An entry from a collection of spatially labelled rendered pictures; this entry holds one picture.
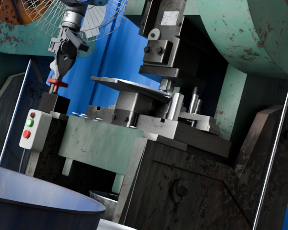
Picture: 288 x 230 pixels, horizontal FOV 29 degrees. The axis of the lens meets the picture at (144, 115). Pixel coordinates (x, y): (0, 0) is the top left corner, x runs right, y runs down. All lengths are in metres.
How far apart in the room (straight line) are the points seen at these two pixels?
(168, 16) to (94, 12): 0.74
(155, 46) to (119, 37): 2.11
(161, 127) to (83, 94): 2.41
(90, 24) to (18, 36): 0.58
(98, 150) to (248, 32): 0.61
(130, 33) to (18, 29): 1.10
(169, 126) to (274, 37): 0.42
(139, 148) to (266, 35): 0.48
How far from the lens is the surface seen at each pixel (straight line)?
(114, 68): 3.98
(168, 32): 1.96
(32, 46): 3.17
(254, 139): 2.00
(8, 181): 0.91
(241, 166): 1.97
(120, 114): 1.85
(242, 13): 1.55
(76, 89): 4.24
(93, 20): 2.66
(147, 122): 1.80
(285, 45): 1.69
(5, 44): 3.09
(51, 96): 2.04
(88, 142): 1.85
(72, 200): 0.82
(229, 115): 2.01
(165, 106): 1.90
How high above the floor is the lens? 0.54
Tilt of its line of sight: 5 degrees up
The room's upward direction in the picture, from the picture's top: 16 degrees clockwise
